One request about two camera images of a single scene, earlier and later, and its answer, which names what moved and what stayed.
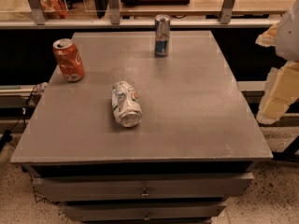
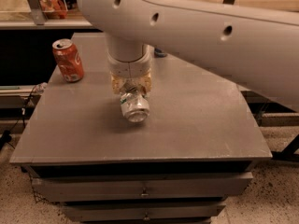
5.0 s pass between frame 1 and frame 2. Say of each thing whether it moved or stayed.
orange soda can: stayed
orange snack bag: stayed
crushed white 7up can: moved
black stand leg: stayed
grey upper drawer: stayed
